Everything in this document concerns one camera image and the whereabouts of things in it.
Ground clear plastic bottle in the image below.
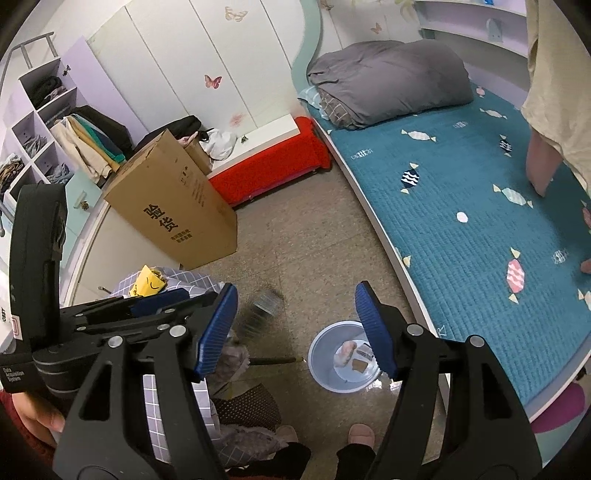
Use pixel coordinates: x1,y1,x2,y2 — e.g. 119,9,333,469
235,290,283,343

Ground person's leg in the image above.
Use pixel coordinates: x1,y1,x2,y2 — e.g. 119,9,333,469
336,443,376,480
231,440,313,480

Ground yellow black straps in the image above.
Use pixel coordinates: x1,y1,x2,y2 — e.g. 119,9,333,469
0,157,28,195

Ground grey patterned cloth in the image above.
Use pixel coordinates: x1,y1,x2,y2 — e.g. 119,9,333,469
219,336,253,400

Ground black folded clothes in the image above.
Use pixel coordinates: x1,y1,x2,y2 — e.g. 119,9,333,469
30,76,64,105

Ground black hanging garment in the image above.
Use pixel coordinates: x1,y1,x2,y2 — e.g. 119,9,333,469
74,105,136,158

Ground folded denim clothes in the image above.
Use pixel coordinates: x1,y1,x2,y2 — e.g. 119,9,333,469
44,161,75,186
21,136,48,158

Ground lavender cubby shelf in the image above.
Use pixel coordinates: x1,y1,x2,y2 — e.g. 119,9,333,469
0,36,136,217

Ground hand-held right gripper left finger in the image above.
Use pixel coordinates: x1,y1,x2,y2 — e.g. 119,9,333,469
53,282,241,480

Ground teal garment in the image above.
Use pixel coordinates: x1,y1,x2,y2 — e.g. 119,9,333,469
76,114,126,163

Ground lavender wall shelf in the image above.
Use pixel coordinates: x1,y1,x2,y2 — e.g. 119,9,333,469
413,0,529,59

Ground person's right leg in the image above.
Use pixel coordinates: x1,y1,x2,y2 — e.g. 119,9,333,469
336,443,376,480

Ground light blue plastic basin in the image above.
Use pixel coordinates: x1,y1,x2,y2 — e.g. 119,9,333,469
307,320,385,394

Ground red storage bench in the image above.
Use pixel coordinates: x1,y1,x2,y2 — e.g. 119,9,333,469
208,116,333,208

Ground person's left leg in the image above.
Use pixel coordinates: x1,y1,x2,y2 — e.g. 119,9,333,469
231,440,313,480

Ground mint drawer unit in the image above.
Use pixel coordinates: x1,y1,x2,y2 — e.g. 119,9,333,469
65,168,112,251

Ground beige garment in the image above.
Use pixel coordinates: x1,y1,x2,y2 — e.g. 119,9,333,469
50,117,114,186

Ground white curved cabinet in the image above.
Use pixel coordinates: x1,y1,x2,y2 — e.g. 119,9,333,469
74,203,185,306

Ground white wardrobe doors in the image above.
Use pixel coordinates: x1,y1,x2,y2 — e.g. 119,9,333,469
88,0,302,153

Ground curved white bed frame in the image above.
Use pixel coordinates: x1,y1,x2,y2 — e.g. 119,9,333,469
291,0,591,467

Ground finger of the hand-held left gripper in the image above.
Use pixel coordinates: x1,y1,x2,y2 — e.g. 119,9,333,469
60,288,191,324
76,295,221,344

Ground grey plaid folded blanket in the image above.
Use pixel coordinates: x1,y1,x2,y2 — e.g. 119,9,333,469
318,91,362,131

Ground teal candy-print bed mattress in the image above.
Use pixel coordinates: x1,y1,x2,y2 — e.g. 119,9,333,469
307,80,591,403

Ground grey quilt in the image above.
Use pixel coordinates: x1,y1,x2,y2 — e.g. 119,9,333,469
307,40,475,130

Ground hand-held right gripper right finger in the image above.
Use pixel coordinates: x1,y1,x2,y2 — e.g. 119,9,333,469
355,281,544,480

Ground pink tissue wad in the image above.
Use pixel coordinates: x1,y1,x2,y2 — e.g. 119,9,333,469
333,340,356,368

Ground light blue pillow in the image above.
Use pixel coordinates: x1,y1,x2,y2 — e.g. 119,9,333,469
298,88,324,110

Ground white cloth bag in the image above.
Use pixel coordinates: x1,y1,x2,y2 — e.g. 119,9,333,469
198,128,239,160

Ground grey checked sheet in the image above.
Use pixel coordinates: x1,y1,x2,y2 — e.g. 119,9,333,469
113,268,222,467

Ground yellow paper bag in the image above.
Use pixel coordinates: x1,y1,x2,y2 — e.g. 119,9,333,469
129,265,167,296

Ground black rod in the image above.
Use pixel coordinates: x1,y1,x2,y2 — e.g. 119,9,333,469
249,355,306,366

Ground large cardboard box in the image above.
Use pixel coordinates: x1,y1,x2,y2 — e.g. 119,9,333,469
104,129,238,271

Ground lilac crumpled cloth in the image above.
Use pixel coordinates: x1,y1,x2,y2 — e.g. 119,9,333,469
222,425,289,469

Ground person's left hand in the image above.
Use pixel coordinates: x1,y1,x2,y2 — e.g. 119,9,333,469
13,394,66,435

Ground grey metal ladder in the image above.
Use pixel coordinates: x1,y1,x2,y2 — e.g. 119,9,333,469
9,32,54,70

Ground brown dotted cloth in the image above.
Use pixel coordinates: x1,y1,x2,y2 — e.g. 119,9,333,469
212,383,282,433

